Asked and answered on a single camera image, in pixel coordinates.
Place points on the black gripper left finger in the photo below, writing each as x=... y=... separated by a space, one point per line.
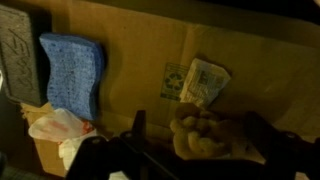
x=140 y=130

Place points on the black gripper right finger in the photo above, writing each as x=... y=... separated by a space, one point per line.
x=261 y=133

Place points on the brown plush toy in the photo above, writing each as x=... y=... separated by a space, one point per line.
x=200 y=140

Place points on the white cloth pink patch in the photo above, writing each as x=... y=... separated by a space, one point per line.
x=56 y=126

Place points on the blue knitted cloth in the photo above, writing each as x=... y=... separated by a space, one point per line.
x=73 y=76

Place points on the dark grey felt duster block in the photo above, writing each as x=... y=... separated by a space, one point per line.
x=20 y=56

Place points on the large cardboard box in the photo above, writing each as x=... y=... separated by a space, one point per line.
x=140 y=50

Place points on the white printed paper sheet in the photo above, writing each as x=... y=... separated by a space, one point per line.
x=203 y=83

